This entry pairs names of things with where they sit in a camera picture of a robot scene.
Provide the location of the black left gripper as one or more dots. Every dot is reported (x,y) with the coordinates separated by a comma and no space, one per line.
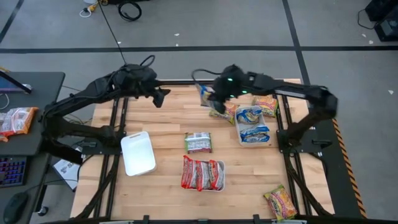
(136,79)

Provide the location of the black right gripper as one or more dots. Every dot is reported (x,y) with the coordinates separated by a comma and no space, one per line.
(231,85)

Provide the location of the blue Maruchan noodle pack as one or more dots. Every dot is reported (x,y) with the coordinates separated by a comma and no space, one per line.
(248,114)
(205,95)
(255,134)

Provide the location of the green Maruchan noodle pack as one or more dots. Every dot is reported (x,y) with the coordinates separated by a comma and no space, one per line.
(230,114)
(280,203)
(265,104)
(198,142)

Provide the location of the white plastic bin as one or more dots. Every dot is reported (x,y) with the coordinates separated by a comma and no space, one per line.
(138,154)
(222,165)
(255,144)

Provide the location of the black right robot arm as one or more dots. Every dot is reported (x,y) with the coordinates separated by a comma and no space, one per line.
(295,90)

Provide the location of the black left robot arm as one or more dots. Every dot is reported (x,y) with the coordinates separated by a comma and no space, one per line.
(77,93)

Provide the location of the black desk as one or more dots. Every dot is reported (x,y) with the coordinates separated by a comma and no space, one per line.
(46,93)

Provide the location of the black flat panel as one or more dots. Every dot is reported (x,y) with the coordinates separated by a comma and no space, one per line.
(62,155)

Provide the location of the white printed box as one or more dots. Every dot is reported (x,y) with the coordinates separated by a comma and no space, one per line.
(66,171)

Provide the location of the black hazard striped platform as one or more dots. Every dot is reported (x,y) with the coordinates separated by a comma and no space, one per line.
(339,171)

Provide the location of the orange noodle pack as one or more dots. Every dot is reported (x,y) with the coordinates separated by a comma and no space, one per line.
(2,133)
(21,119)

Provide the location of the black monitor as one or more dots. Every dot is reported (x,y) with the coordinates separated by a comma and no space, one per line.
(12,84)

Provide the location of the desk caster wheel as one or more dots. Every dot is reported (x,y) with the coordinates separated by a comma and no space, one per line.
(43,211)

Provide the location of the backlit black keyboard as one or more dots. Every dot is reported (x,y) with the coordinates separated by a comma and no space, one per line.
(12,171)

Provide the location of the black computer mouse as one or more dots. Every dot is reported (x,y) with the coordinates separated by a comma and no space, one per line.
(14,207)

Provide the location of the black equipment case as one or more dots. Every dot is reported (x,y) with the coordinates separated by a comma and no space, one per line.
(385,18)

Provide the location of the black metal table frame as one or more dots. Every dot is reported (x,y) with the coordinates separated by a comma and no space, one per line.
(180,82)

